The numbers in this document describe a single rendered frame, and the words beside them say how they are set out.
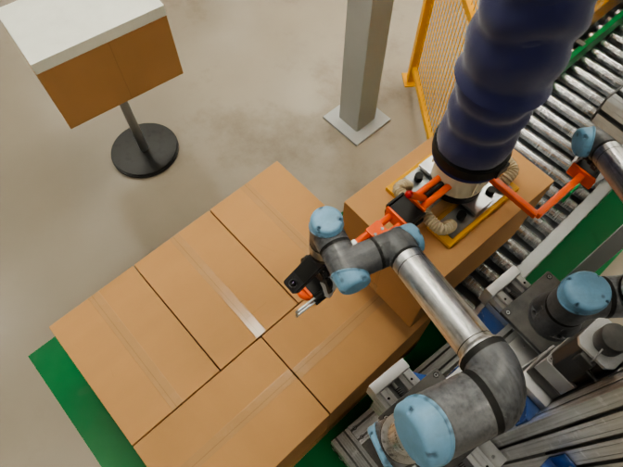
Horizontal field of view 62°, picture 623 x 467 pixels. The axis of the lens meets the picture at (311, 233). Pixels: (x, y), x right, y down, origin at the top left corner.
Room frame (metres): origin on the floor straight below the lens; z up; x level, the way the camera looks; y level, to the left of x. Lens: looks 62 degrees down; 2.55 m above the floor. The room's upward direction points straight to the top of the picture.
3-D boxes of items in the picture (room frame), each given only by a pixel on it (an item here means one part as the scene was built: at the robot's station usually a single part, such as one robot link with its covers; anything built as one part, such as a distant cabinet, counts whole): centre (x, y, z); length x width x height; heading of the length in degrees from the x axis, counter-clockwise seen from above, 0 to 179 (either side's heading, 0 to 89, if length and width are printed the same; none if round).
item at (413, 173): (1.02, -0.41, 1.10); 0.34 x 0.10 x 0.05; 130
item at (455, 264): (0.94, -0.46, 0.87); 0.60 x 0.40 x 0.40; 131
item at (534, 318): (0.51, -0.73, 1.09); 0.15 x 0.15 x 0.10
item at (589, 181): (0.94, -0.87, 1.20); 0.09 x 0.08 x 0.05; 40
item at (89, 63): (1.91, 1.00, 0.82); 0.60 x 0.40 x 0.40; 126
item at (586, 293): (0.51, -0.74, 1.20); 0.13 x 0.12 x 0.14; 93
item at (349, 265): (0.48, -0.09, 1.50); 0.11 x 0.11 x 0.08; 24
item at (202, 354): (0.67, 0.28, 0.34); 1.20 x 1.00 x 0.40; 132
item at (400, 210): (0.78, -0.28, 1.20); 0.10 x 0.08 x 0.06; 40
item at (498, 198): (0.87, -0.53, 1.10); 0.34 x 0.10 x 0.05; 130
